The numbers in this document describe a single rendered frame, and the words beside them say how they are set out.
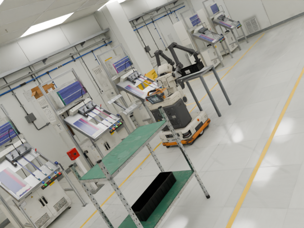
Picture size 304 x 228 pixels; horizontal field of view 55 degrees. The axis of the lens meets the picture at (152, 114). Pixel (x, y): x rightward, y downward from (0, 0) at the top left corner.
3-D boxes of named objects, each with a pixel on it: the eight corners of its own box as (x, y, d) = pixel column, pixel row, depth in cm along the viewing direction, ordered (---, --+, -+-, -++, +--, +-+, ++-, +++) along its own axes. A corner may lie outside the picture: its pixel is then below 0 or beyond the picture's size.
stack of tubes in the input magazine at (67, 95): (86, 92, 534) (78, 79, 528) (65, 105, 499) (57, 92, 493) (83, 94, 543) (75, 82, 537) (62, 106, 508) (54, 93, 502)
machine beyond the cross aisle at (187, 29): (235, 56, 884) (208, -3, 841) (225, 66, 827) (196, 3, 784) (199, 70, 978) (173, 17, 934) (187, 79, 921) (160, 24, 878)
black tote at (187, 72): (175, 79, 527) (172, 74, 524) (180, 75, 538) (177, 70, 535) (199, 70, 485) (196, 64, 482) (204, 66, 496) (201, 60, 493)
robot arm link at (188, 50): (169, 47, 471) (173, 44, 461) (170, 44, 473) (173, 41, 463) (192, 54, 489) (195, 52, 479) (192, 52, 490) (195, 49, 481)
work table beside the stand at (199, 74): (220, 116, 492) (200, 74, 474) (189, 122, 543) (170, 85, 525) (231, 104, 520) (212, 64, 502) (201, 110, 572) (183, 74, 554)
